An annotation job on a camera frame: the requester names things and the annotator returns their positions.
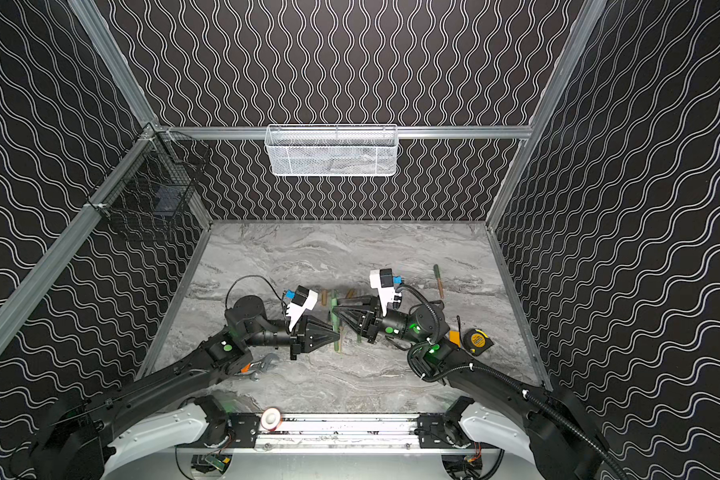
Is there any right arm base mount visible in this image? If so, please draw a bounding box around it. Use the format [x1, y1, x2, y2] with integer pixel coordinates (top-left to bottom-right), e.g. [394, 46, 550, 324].
[413, 413, 474, 449]

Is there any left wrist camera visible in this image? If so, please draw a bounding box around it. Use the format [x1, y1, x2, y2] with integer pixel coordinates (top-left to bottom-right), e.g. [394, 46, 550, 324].
[285, 285, 319, 331]

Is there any aluminium front rail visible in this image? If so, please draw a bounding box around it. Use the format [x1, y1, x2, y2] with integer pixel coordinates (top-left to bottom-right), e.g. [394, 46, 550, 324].
[179, 405, 533, 461]

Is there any white wire mesh basket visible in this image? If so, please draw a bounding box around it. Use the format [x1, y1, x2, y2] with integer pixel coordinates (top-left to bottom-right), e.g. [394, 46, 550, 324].
[264, 124, 400, 177]

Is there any yellow tape measure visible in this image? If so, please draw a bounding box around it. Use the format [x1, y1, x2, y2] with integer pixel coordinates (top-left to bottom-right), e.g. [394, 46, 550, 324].
[461, 328, 495, 356]

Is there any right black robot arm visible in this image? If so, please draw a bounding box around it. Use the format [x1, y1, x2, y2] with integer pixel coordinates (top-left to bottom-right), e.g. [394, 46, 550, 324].
[333, 296, 627, 479]

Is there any black wire mesh basket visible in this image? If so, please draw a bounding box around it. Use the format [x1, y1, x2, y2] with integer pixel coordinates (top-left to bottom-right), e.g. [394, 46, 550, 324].
[94, 132, 211, 243]

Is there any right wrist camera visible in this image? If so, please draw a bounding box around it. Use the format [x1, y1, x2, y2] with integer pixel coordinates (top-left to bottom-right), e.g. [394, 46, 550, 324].
[369, 268, 402, 317]

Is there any aluminium corner frame post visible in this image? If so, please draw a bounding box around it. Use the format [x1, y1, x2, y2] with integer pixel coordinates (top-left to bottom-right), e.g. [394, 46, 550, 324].
[486, 0, 607, 231]

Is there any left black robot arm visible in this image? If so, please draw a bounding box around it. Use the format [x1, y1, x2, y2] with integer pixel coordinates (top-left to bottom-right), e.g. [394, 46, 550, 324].
[29, 295, 339, 479]

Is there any white round knob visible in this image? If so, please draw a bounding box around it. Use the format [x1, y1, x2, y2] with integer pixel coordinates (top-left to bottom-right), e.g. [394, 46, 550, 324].
[260, 407, 283, 432]

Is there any orange adjustable wrench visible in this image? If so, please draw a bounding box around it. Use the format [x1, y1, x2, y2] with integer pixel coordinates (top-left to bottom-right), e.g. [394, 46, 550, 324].
[238, 353, 280, 381]

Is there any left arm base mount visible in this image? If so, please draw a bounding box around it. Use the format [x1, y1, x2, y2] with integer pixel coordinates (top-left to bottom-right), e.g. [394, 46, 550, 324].
[220, 413, 260, 450]

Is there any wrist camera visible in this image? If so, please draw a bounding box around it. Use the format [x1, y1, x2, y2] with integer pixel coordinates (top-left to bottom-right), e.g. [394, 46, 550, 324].
[369, 268, 402, 317]
[285, 285, 319, 331]

